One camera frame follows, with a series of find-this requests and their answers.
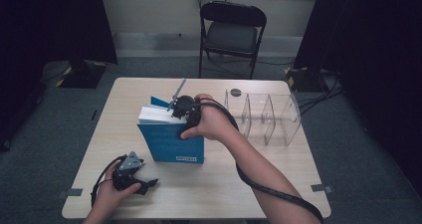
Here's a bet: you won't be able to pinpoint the person's left hand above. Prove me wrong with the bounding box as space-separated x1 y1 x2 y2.
94 159 142 212

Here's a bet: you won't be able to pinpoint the grey tape strip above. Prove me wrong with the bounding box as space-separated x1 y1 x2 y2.
58 188 84 199
311 183 333 194

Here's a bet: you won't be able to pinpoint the black folding chair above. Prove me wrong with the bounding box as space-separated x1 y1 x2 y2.
198 0 268 80

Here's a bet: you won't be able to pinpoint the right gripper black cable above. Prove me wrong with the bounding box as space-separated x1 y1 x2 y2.
193 98 324 224

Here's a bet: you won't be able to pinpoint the black curtain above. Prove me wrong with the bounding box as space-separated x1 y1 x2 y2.
293 0 422 198
0 0 118 152

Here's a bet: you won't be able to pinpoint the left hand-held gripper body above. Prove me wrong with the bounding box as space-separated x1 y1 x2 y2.
112 151 147 191

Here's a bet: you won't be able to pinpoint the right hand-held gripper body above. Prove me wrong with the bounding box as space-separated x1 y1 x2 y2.
167 79 202 119

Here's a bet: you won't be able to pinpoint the person's right hand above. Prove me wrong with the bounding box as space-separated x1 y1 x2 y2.
180 93 241 144

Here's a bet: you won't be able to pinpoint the clear acrylic book rack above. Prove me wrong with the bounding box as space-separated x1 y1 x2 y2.
222 89 303 147

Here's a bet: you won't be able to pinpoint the black stand base plate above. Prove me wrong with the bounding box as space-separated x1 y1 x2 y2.
283 66 330 93
57 60 109 90

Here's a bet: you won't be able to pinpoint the black floor cables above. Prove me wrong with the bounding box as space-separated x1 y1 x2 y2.
295 70 344 116

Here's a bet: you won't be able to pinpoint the blue book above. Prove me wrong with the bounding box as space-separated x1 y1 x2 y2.
136 96 206 165

